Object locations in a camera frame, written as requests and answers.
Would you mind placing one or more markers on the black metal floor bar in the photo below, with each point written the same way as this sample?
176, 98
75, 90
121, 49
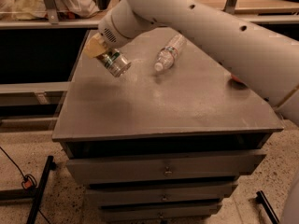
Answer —
49, 166
261, 199

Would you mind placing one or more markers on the white cloth on shelf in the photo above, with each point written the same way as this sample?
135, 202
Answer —
25, 10

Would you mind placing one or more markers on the middle grey drawer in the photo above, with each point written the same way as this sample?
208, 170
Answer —
169, 193

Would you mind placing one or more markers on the grey drawer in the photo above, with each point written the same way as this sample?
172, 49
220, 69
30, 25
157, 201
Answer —
159, 211
164, 166
169, 193

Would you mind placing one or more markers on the grey metal bracket left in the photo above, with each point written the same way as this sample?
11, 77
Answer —
51, 11

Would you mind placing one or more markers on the top grey drawer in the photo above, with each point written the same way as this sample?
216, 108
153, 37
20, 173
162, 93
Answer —
164, 166

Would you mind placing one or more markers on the clear plastic water bottle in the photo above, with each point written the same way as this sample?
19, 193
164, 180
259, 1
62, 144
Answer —
170, 52

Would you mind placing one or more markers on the grey drawer cabinet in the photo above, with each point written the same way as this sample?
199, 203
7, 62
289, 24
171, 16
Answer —
193, 107

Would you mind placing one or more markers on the black metal floor bar right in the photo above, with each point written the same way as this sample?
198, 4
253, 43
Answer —
261, 199

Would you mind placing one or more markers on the silver 7up soda can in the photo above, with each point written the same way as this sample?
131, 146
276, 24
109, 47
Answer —
115, 62

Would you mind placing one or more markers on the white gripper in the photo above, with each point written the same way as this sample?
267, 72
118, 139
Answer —
106, 31

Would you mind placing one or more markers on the bottom grey drawer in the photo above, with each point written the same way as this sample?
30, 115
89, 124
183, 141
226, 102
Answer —
159, 211

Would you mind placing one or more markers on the orange fruit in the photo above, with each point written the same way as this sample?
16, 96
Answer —
236, 79

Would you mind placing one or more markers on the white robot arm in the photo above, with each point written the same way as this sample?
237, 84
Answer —
265, 61

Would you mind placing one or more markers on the black metal floor bar left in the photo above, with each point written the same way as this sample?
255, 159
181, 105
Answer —
49, 166

